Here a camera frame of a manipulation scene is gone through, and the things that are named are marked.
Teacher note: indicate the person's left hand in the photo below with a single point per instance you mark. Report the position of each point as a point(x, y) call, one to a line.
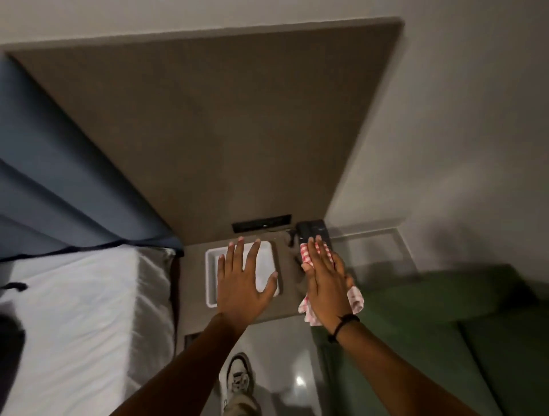
point(238, 295)

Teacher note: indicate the person's right hand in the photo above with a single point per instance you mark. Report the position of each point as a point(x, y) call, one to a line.
point(330, 295)

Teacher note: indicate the person's left thumb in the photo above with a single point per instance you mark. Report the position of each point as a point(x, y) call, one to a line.
point(269, 288)

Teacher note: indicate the person's right middle finger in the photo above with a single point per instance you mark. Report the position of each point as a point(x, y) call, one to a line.
point(324, 255)

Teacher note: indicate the person's right little finger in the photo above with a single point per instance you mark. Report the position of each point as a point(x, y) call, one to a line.
point(349, 286)

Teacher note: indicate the person's right thumb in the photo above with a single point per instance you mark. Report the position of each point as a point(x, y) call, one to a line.
point(308, 276)

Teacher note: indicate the person's left little finger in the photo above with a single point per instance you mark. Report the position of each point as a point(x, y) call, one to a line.
point(221, 271)

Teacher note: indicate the person's left middle finger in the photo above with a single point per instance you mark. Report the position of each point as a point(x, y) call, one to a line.
point(239, 257)

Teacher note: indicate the red white checked cloth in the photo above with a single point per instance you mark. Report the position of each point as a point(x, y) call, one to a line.
point(355, 302)

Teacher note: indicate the person's right forearm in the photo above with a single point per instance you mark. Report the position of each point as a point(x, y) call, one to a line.
point(386, 373)

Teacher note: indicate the person's left forearm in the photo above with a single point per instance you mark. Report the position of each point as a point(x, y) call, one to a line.
point(188, 373)

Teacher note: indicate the grey bedside table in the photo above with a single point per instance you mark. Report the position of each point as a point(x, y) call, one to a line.
point(289, 291)

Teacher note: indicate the white rectangular tray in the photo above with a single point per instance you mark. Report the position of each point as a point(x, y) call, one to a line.
point(264, 265)

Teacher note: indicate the black telephone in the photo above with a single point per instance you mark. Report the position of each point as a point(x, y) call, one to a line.
point(313, 229)

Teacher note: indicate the black wristband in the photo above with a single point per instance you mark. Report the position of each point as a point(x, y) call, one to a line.
point(343, 322)

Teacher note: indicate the black socket panel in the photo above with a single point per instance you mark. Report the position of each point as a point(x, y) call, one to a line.
point(261, 223)

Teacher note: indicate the grey white sneaker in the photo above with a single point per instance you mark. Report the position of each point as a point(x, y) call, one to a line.
point(238, 377)

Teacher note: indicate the green sofa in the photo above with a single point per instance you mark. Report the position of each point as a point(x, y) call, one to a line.
point(450, 343)

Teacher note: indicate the beige trouser leg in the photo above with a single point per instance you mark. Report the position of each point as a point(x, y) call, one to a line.
point(242, 407)

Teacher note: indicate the white bed mattress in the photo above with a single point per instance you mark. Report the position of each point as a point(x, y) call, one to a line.
point(81, 325)

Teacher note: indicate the blue padded headboard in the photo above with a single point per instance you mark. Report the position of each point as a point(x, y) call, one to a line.
point(55, 184)

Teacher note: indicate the brown upholstered wall panel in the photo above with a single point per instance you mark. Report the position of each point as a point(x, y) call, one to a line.
point(223, 124)

